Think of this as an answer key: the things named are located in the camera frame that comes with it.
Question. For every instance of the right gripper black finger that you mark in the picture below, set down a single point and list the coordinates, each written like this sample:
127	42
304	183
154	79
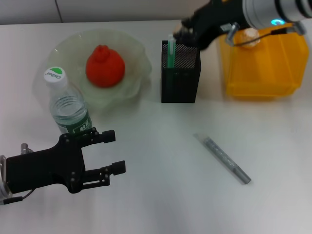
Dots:
192	39
191	22

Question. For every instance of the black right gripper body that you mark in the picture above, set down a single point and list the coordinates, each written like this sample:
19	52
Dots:
219	17

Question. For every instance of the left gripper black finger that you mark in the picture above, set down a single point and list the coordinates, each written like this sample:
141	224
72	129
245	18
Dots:
107	170
102	137

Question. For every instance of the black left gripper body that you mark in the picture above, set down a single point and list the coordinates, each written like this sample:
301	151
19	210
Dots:
44	168

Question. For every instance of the mint green pen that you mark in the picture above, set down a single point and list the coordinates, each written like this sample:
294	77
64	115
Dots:
171	56

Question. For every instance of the white paper ball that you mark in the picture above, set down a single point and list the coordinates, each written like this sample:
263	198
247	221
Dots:
248	40

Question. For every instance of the clear green-label water bottle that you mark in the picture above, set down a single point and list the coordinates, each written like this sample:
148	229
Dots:
68	109

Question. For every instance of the orange fruit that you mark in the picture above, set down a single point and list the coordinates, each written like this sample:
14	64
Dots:
104	68

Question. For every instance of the grey pen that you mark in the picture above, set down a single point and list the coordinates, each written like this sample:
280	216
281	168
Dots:
224	159

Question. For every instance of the black mesh pen holder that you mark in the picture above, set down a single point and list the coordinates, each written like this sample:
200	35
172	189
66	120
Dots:
180	83

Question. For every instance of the clear glass fruit plate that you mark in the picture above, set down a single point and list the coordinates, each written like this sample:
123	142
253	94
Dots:
134	73

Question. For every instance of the yellow plastic storage bin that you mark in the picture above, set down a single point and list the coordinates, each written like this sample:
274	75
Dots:
268	73

